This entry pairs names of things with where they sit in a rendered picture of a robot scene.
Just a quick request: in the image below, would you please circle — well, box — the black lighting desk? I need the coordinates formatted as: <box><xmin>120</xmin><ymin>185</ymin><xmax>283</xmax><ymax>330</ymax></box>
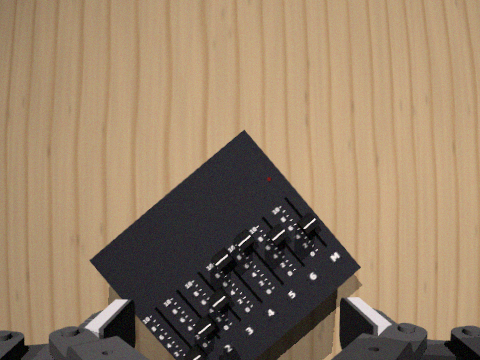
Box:
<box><xmin>89</xmin><ymin>130</ymin><xmax>361</xmax><ymax>360</ymax></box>

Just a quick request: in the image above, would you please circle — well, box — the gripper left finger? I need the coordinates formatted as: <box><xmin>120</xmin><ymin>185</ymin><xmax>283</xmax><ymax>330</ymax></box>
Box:
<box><xmin>0</xmin><ymin>299</ymin><xmax>149</xmax><ymax>360</ymax></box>

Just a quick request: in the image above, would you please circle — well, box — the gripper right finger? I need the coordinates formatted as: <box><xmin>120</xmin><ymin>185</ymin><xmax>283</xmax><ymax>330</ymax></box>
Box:
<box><xmin>331</xmin><ymin>297</ymin><xmax>480</xmax><ymax>360</ymax></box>

